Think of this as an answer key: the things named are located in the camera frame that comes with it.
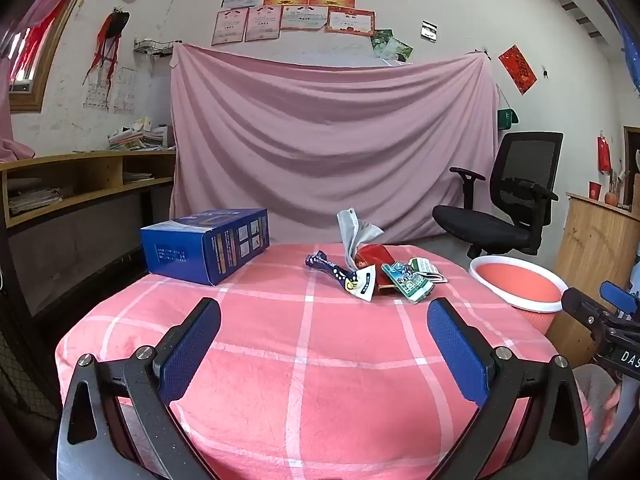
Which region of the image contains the wooden cabinet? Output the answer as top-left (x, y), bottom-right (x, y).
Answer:
top-left (552, 192), bottom-right (640, 341)

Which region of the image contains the red packet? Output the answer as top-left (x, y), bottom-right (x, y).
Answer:
top-left (354, 244), bottom-right (396, 292)

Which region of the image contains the red hanging tassel decoration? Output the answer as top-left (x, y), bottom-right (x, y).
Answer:
top-left (84, 7), bottom-right (131, 86)

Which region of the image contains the pink hanging sheet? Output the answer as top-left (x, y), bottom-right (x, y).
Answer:
top-left (169, 42), bottom-right (501, 248)

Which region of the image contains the green printed packet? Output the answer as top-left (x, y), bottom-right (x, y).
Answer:
top-left (381, 261), bottom-right (435, 305)

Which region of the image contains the pink basket with white rim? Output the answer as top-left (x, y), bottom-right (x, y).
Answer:
top-left (469, 255), bottom-right (571, 333)

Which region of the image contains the wire wall rack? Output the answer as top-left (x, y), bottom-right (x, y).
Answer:
top-left (132, 37), bottom-right (173, 58)

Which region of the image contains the paper wall calendar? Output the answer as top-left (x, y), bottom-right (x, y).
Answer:
top-left (82, 67), bottom-right (138, 113)

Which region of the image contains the black office chair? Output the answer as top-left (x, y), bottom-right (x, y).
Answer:
top-left (432, 132), bottom-right (564, 260)

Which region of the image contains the person's grey trouser leg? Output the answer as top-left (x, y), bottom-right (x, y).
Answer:
top-left (572, 364), bottom-right (620, 461)

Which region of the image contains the pink checked tablecloth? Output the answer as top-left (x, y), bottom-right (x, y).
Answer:
top-left (55, 243), bottom-right (601, 480)

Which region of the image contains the stack of books and papers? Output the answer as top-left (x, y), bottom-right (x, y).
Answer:
top-left (108, 117), bottom-right (176, 152)

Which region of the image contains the red hanging ornament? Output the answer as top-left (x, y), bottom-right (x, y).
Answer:
top-left (597, 132), bottom-right (613, 173)

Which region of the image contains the small white green packet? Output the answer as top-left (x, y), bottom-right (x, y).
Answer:
top-left (409, 256), bottom-right (448, 285)

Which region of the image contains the dark blue snack wrapper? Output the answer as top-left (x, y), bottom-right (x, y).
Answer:
top-left (305, 252), bottom-right (377, 303)

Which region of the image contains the wooden wall shelf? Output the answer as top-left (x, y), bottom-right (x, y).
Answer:
top-left (0, 149), bottom-right (177, 231)

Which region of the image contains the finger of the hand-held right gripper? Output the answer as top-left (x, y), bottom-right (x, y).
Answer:
top-left (599, 281), bottom-right (640, 319)
top-left (561, 287), bottom-right (614, 332)

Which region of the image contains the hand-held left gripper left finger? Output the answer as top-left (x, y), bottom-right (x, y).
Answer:
top-left (56, 297), bottom-right (222, 480)

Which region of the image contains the pile of papers in shelf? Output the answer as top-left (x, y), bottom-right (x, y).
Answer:
top-left (7, 187), bottom-right (63, 216)

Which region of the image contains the blue cardboard box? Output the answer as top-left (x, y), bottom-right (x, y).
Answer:
top-left (140, 208), bottom-right (271, 287)

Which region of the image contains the person's right hand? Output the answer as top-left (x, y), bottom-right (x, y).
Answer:
top-left (601, 389), bottom-right (622, 443)

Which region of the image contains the wooden window frame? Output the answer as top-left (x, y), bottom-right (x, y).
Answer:
top-left (0, 0), bottom-right (101, 113)

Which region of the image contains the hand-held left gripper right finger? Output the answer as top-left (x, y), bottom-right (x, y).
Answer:
top-left (426, 297), bottom-right (589, 480)

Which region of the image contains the group of wall certificates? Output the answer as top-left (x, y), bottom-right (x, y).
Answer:
top-left (211, 0), bottom-right (407, 47)

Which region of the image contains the red wall poster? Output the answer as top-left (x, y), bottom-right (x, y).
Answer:
top-left (498, 45), bottom-right (538, 96)

